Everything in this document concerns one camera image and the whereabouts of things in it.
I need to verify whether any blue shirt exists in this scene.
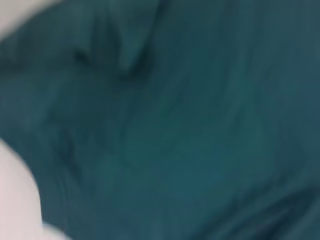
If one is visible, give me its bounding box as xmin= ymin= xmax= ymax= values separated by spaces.
xmin=0 ymin=0 xmax=320 ymax=240

